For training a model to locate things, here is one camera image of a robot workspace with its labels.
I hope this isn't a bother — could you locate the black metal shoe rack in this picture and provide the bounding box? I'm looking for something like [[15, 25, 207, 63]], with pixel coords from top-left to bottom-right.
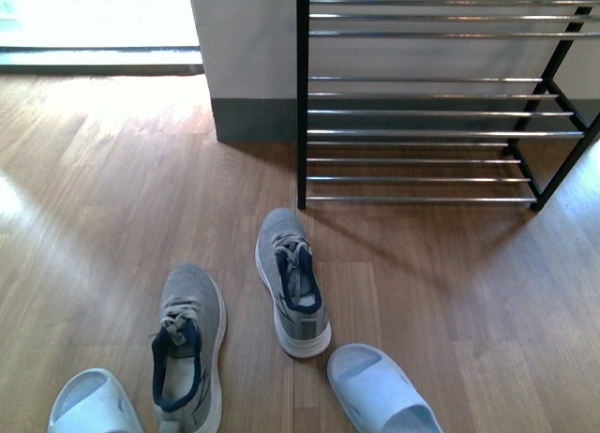
[[296, 0, 599, 211]]

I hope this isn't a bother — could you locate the grey sneaker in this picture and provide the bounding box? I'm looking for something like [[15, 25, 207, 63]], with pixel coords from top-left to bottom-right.
[[151, 263, 227, 432], [255, 208, 331, 359]]

